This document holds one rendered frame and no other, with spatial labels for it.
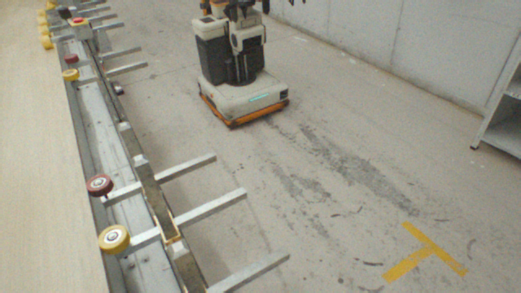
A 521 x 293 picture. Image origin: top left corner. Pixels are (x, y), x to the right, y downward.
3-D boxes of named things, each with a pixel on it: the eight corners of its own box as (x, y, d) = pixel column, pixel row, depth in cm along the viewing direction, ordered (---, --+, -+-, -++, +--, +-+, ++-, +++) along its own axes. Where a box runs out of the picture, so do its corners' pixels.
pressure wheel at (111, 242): (113, 273, 91) (98, 251, 84) (111, 251, 97) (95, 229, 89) (141, 262, 94) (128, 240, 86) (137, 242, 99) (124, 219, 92)
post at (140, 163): (186, 258, 107) (143, 150, 76) (190, 266, 105) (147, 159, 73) (177, 263, 106) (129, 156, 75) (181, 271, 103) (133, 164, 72)
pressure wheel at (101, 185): (112, 214, 108) (98, 191, 101) (94, 209, 110) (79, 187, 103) (126, 197, 114) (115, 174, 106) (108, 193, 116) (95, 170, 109)
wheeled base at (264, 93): (199, 98, 313) (194, 75, 297) (255, 79, 335) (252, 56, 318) (228, 131, 267) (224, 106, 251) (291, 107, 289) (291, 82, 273)
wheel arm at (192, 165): (214, 158, 128) (212, 150, 125) (217, 162, 126) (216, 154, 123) (104, 203, 113) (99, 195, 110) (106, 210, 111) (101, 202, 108)
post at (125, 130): (168, 217, 127) (128, 120, 96) (170, 224, 125) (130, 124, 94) (159, 221, 126) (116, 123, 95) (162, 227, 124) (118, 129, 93)
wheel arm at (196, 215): (243, 194, 110) (242, 185, 107) (247, 199, 107) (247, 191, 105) (116, 253, 95) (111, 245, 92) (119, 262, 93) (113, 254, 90)
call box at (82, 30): (93, 34, 146) (85, 17, 141) (95, 39, 141) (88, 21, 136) (76, 38, 143) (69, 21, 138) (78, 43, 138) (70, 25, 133)
